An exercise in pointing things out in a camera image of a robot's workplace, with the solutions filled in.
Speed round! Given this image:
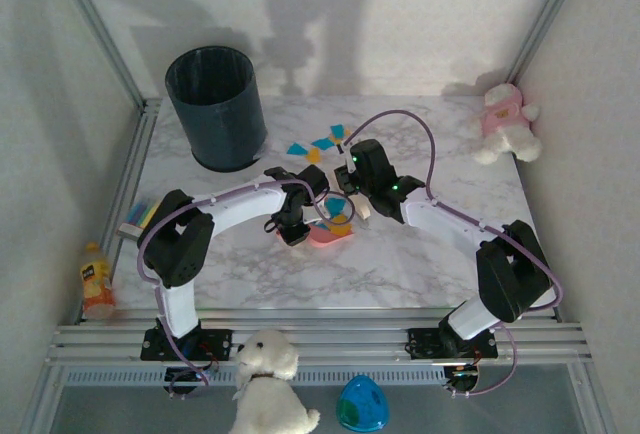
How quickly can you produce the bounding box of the white hand brush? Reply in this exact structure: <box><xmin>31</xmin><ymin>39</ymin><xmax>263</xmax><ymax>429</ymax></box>
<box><xmin>349</xmin><ymin>192</ymin><xmax>374</xmax><ymax>228</ymax></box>

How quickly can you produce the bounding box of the pink plastic dustpan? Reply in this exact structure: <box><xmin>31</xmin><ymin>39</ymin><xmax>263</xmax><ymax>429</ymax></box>
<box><xmin>305</xmin><ymin>223</ymin><xmax>355</xmax><ymax>249</ymax></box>

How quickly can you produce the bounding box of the black arm base electronics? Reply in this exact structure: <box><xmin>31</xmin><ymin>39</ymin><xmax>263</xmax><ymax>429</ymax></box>
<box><xmin>163</xmin><ymin>363</ymin><xmax>221</xmax><ymax>400</ymax></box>
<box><xmin>442</xmin><ymin>363</ymin><xmax>481</xmax><ymax>399</ymax></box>

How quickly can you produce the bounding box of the dark round trash bin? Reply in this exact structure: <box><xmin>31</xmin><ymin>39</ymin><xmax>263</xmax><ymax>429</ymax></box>
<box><xmin>164</xmin><ymin>45</ymin><xmax>269</xmax><ymax>173</ymax></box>

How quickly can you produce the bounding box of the white plush bear pink shirt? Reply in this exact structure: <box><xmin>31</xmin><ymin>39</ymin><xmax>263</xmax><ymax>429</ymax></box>
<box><xmin>472</xmin><ymin>82</ymin><xmax>544</xmax><ymax>166</ymax></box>

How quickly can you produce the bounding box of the colourful marker pack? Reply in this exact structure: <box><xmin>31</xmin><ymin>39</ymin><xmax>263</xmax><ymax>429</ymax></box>
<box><xmin>117</xmin><ymin>197</ymin><xmax>164</xmax><ymax>241</ymax></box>

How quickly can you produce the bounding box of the grey vented metal strip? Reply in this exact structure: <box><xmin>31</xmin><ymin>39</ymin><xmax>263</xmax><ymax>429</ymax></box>
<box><xmin>63</xmin><ymin>371</ymin><xmax>447</xmax><ymax>387</ymax></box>

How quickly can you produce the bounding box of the white plush dog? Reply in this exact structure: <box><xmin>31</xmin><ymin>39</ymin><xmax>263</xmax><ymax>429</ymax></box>
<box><xmin>228</xmin><ymin>328</ymin><xmax>322</xmax><ymax>434</ymax></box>

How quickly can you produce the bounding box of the orange juice bottle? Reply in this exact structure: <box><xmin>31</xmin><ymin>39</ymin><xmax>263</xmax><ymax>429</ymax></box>
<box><xmin>79</xmin><ymin>242</ymin><xmax>117</xmax><ymax>320</ymax></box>

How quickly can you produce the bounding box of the blue egg-shaped toy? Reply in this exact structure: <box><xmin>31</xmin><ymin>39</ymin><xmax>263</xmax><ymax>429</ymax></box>
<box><xmin>335</xmin><ymin>373</ymin><xmax>390</xmax><ymax>434</ymax></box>

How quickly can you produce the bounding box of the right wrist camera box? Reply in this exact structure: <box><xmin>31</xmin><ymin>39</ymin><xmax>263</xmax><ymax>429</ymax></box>
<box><xmin>333</xmin><ymin>163</ymin><xmax>357</xmax><ymax>195</ymax></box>

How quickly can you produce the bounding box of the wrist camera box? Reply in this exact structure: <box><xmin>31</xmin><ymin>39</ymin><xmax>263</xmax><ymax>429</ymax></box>
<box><xmin>278</xmin><ymin>222</ymin><xmax>310</xmax><ymax>248</ymax></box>
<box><xmin>333</xmin><ymin>163</ymin><xmax>357</xmax><ymax>195</ymax></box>

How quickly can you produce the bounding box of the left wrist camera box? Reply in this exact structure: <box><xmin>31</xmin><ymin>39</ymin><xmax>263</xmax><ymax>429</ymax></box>
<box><xmin>278</xmin><ymin>222</ymin><xmax>310</xmax><ymax>248</ymax></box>

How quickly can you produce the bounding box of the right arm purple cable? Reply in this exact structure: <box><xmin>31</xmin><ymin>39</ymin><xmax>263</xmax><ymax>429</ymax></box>
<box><xmin>341</xmin><ymin>108</ymin><xmax>566</xmax><ymax>400</ymax></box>

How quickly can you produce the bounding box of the aluminium frame rail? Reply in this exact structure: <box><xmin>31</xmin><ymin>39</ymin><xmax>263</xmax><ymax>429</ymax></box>
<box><xmin>45</xmin><ymin>322</ymin><xmax>594</xmax><ymax>369</ymax></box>

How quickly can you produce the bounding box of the aluminium side rail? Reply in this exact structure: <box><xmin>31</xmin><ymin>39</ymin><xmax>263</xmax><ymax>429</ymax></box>
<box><xmin>74</xmin><ymin>98</ymin><xmax>164</xmax><ymax>325</ymax></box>

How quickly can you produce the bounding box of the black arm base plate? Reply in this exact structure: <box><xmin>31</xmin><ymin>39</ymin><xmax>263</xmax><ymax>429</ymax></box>
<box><xmin>407</xmin><ymin>327</ymin><xmax>500</xmax><ymax>361</ymax></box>
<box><xmin>140</xmin><ymin>327</ymin><xmax>234</xmax><ymax>362</ymax></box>

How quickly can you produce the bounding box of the aluminium frame post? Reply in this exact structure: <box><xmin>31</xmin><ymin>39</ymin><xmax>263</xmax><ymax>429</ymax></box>
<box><xmin>505</xmin><ymin>0</ymin><xmax>594</xmax><ymax>86</ymax></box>
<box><xmin>47</xmin><ymin>0</ymin><xmax>162</xmax><ymax>114</ymax></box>

